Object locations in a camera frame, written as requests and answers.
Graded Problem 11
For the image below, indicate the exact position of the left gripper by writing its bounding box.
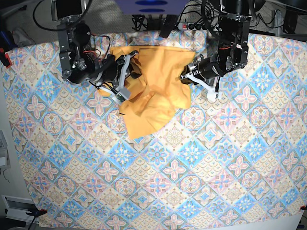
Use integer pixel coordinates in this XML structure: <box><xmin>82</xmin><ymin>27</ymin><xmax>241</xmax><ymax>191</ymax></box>
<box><xmin>183</xmin><ymin>54</ymin><xmax>222</xmax><ymax>100</ymax></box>

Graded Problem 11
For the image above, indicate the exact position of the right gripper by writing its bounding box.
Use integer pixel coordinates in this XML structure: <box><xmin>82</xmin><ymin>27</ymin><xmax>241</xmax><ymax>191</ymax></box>
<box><xmin>88</xmin><ymin>50</ymin><xmax>198</xmax><ymax>105</ymax></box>

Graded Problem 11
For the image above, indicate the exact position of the yellow T-shirt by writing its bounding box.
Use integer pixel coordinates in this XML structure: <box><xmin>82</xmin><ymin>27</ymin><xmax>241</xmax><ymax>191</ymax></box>
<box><xmin>110</xmin><ymin>46</ymin><xmax>195</xmax><ymax>139</ymax></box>

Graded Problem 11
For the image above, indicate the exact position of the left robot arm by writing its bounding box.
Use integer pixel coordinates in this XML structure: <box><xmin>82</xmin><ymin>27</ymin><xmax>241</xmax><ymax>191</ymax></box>
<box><xmin>179</xmin><ymin>0</ymin><xmax>254</xmax><ymax>102</ymax></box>

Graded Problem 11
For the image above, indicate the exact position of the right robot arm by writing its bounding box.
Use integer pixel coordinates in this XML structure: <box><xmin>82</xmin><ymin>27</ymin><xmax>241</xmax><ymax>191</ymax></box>
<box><xmin>51</xmin><ymin>0</ymin><xmax>194</xmax><ymax>111</ymax></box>

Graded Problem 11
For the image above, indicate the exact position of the white power strip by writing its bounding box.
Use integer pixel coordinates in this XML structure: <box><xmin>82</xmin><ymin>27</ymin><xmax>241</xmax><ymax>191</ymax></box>
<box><xmin>177</xmin><ymin>22</ymin><xmax>207</xmax><ymax>31</ymax></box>

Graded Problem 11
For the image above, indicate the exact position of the patterned tile tablecloth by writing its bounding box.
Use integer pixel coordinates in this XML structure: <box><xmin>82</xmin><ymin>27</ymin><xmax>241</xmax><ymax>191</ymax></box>
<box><xmin>1</xmin><ymin>35</ymin><xmax>307</xmax><ymax>230</ymax></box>

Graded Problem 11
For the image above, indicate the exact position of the red clamp upper left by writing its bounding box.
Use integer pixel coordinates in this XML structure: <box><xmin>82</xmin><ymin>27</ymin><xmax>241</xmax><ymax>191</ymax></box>
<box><xmin>0</xmin><ymin>48</ymin><xmax>12</xmax><ymax>69</ymax></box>

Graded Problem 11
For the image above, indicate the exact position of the black bracket at table edge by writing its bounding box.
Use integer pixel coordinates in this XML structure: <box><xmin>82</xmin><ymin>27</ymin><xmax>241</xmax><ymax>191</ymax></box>
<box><xmin>159</xmin><ymin>14</ymin><xmax>178</xmax><ymax>38</ymax></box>

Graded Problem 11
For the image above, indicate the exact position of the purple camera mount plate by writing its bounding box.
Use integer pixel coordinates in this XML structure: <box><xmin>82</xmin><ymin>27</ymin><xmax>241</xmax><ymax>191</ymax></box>
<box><xmin>115</xmin><ymin>0</ymin><xmax>188</xmax><ymax>15</ymax></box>

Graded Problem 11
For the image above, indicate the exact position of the white rail lower left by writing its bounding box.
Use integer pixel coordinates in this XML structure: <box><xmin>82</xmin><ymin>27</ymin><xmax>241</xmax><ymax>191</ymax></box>
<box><xmin>1</xmin><ymin>195</ymin><xmax>36</xmax><ymax>223</ymax></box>

